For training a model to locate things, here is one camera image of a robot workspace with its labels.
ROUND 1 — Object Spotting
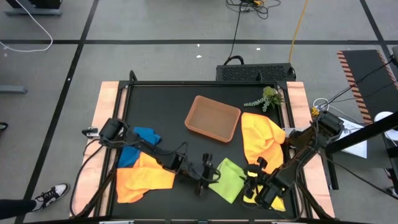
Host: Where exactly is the orange microfiber towel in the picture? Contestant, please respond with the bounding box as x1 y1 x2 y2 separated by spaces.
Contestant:
241 112 286 175
116 151 176 203

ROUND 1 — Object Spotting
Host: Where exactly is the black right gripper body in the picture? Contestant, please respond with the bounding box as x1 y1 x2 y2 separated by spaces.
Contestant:
244 156 272 200

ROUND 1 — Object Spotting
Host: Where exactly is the yellow cable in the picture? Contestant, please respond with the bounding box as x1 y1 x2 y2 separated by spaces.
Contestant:
288 0 309 65

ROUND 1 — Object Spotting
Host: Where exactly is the orange plastic tray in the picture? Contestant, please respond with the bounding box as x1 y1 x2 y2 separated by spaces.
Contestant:
184 95 242 143

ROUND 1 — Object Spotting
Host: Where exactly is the green microfiber towel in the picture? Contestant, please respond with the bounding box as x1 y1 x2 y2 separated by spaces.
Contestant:
208 157 248 205

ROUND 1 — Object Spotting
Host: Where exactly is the white cable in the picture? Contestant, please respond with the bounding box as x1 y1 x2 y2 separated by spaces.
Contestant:
0 0 53 53
312 98 331 115

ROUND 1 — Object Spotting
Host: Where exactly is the artificial green plant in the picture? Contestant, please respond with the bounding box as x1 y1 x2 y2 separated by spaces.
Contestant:
243 86 285 113

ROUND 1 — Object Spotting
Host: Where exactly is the black hazard-striped mat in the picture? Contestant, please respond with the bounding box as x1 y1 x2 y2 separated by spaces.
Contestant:
337 49 398 124

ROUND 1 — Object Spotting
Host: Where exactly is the grey desk base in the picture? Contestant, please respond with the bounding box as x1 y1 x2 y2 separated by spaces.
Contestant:
4 0 63 16

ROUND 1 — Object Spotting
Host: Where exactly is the black computer case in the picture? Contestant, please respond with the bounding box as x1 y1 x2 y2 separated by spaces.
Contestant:
216 55 297 82

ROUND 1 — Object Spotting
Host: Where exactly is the white paper sheet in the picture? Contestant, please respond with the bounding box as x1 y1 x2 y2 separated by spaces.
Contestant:
338 117 368 159

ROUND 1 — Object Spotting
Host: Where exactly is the white round object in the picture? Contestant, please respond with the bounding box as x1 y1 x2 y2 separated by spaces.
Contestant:
374 111 398 141

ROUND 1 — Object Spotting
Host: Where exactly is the person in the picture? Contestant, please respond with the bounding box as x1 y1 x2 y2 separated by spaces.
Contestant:
0 182 71 218

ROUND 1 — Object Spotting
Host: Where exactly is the black cable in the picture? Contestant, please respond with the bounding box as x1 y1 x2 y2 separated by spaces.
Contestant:
320 57 398 108
323 155 398 200
226 0 282 65

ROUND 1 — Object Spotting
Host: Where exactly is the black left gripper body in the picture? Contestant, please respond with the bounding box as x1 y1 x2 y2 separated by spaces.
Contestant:
185 153 213 197

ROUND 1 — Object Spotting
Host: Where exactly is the yellow microfiber towel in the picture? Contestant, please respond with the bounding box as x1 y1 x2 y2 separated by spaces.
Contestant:
243 170 287 212

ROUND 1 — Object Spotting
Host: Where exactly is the grey floor bar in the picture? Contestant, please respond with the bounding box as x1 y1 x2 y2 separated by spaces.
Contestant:
0 85 28 94

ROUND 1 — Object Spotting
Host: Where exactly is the black metal beam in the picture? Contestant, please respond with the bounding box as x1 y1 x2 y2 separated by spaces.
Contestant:
325 119 398 155

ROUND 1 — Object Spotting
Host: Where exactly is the blue microfiber towel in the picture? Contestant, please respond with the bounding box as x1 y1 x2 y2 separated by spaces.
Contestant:
117 126 162 169

